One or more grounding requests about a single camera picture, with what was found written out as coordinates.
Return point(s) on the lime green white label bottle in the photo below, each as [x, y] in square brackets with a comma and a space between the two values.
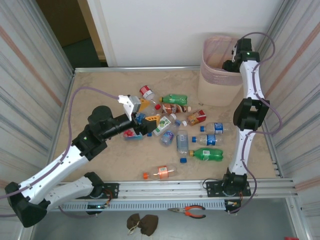
[163, 123]

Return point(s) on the small blue label bottle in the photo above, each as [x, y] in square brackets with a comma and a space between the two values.
[141, 116]

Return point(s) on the red white label bottle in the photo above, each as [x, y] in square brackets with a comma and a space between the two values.
[145, 90]

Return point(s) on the purple label bottle blue cap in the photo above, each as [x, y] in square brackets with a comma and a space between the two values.
[167, 136]

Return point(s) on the brown label bottle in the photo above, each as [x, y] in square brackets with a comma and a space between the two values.
[172, 108]

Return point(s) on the red fruit blue label bottle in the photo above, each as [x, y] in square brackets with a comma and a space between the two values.
[128, 133]

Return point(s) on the grey label bottle blue cap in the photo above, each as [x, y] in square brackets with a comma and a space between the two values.
[182, 142]

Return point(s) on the orange label clear bottle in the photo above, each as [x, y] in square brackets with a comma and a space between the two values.
[162, 172]

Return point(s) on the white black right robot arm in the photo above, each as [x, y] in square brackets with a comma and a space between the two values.
[251, 82]

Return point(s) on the pink bin liner bag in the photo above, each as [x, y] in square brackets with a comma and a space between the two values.
[212, 72]

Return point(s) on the beige ribbed bin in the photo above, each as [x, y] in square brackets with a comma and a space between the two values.
[215, 95]

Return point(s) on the green bottle yellow cap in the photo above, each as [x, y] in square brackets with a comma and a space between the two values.
[175, 99]
[207, 154]

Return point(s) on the orange red label bottle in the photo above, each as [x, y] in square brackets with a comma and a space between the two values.
[196, 117]

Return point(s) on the blue label water bottle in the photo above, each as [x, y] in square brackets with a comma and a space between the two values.
[217, 128]
[210, 140]

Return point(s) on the black controller board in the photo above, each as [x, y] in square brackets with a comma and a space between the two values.
[96, 206]
[230, 203]

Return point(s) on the brown cloth pouch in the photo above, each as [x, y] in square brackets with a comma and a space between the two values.
[147, 223]

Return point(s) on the brown wooden door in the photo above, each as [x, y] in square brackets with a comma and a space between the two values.
[65, 22]

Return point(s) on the small red object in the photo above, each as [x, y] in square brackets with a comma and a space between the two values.
[291, 238]

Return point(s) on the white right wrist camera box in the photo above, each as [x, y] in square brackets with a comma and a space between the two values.
[234, 53]

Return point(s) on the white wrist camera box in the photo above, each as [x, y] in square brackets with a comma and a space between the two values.
[234, 53]
[128, 103]

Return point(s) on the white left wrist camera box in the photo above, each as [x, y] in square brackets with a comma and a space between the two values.
[128, 103]

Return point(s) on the aluminium table edge rail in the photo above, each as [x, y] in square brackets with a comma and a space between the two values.
[137, 68]

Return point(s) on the aluminium mounting rail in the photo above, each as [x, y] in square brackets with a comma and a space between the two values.
[162, 187]

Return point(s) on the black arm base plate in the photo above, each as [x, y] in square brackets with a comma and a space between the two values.
[212, 187]
[112, 188]

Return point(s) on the white door frame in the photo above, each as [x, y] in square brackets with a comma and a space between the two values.
[100, 30]

